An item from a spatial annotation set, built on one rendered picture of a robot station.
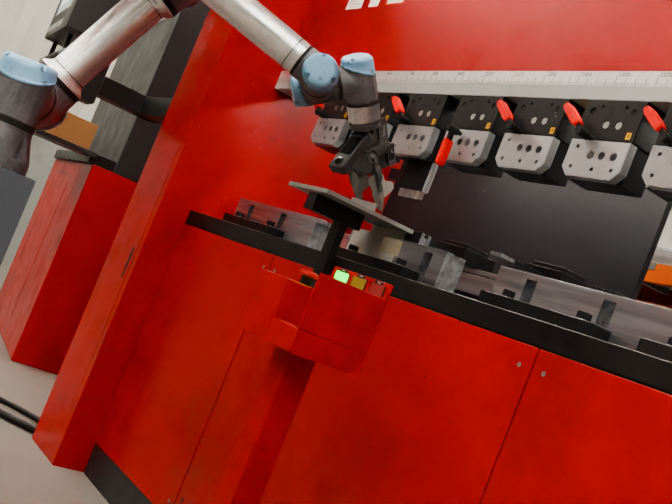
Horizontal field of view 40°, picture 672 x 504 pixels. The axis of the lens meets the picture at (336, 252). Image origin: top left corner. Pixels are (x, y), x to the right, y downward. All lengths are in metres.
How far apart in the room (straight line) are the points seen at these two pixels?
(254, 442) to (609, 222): 1.21
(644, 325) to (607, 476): 0.31
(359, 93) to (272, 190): 1.02
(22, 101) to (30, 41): 7.21
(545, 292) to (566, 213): 0.82
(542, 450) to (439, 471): 0.23
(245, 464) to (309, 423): 0.37
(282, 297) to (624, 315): 0.61
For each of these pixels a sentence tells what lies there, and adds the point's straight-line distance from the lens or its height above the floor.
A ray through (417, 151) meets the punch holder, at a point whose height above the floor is 1.19.
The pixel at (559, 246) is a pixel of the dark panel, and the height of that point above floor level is 1.14.
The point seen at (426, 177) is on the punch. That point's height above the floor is 1.14.
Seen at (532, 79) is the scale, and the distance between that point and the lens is 2.11.
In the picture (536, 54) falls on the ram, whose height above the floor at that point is 1.44.
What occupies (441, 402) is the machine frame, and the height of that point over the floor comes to 0.67.
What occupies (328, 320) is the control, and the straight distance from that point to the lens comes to 1.66.
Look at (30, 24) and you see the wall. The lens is 9.21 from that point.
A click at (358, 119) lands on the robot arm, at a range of 2.13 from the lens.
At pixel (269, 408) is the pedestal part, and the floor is 0.55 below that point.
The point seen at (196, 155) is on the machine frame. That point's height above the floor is 1.04.
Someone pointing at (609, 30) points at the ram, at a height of 1.49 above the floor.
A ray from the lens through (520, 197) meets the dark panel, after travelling 2.79.
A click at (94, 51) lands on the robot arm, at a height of 1.08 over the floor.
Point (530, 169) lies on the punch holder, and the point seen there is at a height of 1.18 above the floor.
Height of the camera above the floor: 0.77
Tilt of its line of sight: 3 degrees up
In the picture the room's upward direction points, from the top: 22 degrees clockwise
